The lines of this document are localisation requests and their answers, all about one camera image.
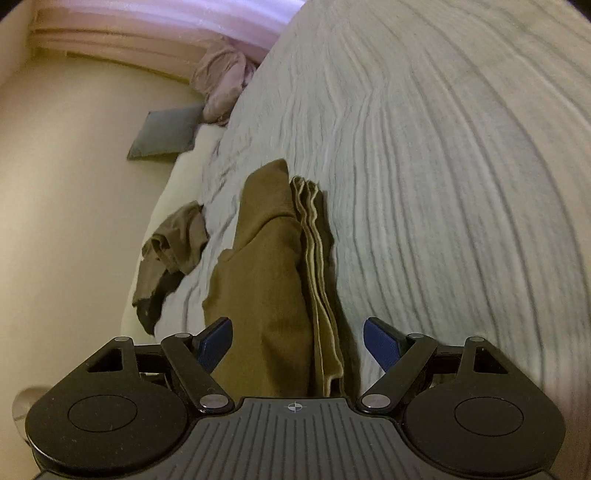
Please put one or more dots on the pink curtain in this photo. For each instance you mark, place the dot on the pink curtain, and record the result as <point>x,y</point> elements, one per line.
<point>115,41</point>

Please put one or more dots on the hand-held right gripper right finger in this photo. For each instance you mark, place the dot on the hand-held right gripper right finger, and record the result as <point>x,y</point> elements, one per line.
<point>381,346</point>

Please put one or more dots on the dark cloth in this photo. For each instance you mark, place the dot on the dark cloth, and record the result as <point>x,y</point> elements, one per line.
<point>154,304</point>

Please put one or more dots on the bed with striped cover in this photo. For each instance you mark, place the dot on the bed with striped cover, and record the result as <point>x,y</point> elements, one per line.
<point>438,184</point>

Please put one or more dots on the white sheer curtain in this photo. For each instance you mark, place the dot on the white sheer curtain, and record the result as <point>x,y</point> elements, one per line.
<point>184,11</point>

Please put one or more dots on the brown sweater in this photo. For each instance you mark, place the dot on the brown sweater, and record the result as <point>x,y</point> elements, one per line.
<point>268,277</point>

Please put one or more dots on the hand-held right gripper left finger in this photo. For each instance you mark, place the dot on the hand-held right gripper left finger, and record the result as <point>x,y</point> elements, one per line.
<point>214,345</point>

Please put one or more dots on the olive crumpled garment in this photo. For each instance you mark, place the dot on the olive crumpled garment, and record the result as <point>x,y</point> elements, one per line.
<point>178,237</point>

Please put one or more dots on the grey pillow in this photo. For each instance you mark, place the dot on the grey pillow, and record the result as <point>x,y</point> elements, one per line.
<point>166,134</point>

